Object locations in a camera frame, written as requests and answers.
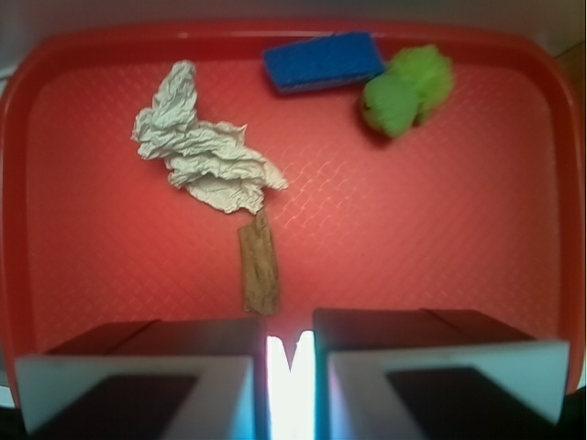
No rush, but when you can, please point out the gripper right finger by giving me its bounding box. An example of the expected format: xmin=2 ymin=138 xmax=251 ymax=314
xmin=313 ymin=309 xmax=570 ymax=439

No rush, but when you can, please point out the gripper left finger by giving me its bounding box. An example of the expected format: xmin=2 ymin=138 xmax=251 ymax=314
xmin=16 ymin=318 xmax=269 ymax=439

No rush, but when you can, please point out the brown wood chip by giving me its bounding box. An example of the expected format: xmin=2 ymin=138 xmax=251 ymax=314
xmin=238 ymin=208 xmax=280 ymax=316

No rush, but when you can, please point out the red plastic tray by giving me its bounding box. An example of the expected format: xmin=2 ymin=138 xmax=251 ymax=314
xmin=1 ymin=22 xmax=585 ymax=388

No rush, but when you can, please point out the crumpled white paper towel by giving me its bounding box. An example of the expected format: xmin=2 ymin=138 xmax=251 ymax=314
xmin=132 ymin=60 xmax=289 ymax=215

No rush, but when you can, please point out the green fuzzy pom toy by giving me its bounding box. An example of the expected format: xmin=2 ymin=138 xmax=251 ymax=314
xmin=360 ymin=44 xmax=456 ymax=138

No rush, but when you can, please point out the blue sponge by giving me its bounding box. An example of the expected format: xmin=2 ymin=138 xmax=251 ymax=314
xmin=262 ymin=32 xmax=385 ymax=94

